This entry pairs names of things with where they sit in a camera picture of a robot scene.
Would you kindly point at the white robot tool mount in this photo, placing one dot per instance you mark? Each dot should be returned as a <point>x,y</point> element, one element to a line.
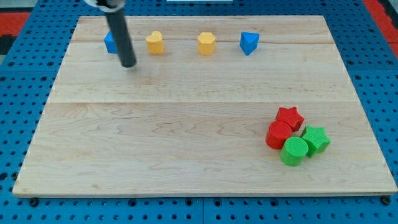
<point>106,5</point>

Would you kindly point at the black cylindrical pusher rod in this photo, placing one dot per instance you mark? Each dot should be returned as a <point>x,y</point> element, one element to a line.
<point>118,26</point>

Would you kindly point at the blue cube block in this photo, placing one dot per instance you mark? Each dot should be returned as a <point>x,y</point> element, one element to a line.
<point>109,43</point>

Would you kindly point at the yellow heart block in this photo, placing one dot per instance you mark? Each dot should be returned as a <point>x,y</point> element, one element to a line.
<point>155,43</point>

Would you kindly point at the yellow hexagon block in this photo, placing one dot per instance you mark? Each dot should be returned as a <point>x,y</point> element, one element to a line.
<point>206,43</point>

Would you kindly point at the wooden board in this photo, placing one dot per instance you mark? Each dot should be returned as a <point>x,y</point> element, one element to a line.
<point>181,124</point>

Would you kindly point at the blue triangle block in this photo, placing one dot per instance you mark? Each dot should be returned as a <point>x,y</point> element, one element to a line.
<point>248,42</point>

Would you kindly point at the red cylinder block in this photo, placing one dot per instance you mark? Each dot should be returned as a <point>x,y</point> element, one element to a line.
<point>278,133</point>

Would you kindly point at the red star block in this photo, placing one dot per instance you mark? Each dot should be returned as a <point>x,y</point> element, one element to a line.
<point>291,116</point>

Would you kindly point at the green cylinder block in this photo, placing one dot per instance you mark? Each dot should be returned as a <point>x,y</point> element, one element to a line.
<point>293,151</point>

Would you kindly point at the green star block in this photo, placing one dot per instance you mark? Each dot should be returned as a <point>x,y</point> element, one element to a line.
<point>316,139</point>

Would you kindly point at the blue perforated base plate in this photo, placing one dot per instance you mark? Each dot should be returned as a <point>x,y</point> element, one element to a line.
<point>31,65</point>

